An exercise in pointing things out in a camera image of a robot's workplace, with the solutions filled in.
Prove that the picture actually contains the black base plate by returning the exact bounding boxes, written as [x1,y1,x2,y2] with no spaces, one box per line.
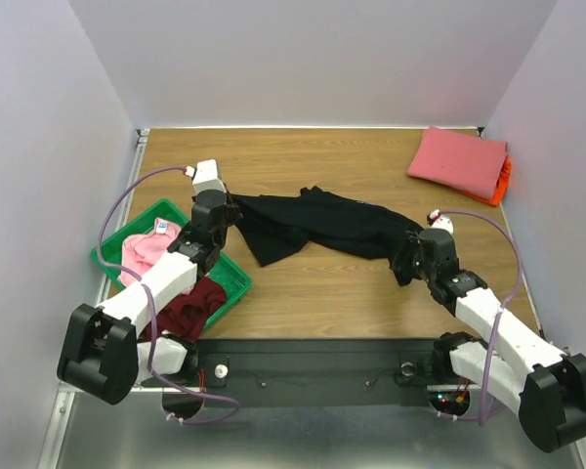
[166,338,459,407]

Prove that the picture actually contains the folded orange t shirt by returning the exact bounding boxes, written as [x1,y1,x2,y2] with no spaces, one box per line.
[462,157,513,207]

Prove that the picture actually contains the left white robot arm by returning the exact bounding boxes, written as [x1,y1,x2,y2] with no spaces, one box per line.
[57,189,240,405]

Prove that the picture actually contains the aluminium frame rail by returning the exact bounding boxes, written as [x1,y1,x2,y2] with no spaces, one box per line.
[37,127,151,469]

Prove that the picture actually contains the pink t shirt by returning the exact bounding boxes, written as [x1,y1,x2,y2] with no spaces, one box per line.
[121,218,181,277]

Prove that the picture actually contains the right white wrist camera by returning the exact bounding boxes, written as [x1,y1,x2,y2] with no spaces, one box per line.
[427,209,454,235]

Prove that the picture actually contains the black t shirt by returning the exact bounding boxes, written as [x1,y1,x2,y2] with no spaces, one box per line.
[232,187,422,286]

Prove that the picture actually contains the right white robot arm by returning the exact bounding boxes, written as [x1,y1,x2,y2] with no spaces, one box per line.
[391,228,586,452]

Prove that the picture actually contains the dark red t shirt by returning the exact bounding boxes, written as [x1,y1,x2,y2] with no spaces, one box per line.
[156,277,228,343]

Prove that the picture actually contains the folded coral t shirt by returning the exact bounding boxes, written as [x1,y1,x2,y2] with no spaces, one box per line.
[407,127,510,198]

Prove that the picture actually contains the green plastic tray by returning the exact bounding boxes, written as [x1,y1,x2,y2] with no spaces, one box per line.
[91,199,252,330]

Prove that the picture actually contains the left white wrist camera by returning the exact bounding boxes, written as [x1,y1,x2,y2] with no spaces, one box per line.
[185,159,227,194]

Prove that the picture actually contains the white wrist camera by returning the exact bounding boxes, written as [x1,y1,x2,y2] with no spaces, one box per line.
[427,209,454,235]
[185,159,227,194]

